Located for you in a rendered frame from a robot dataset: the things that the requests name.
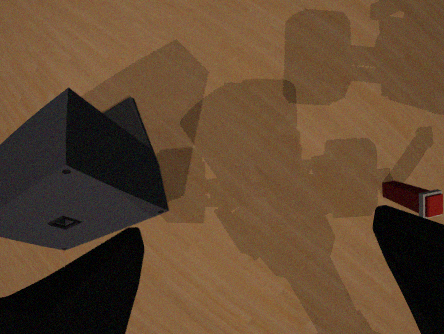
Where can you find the dark grey sloped panel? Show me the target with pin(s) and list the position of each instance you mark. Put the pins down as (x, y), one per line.
(72, 173)

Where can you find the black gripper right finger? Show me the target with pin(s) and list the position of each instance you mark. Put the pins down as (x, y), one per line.
(414, 250)

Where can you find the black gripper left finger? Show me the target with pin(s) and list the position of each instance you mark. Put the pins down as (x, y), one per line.
(93, 294)

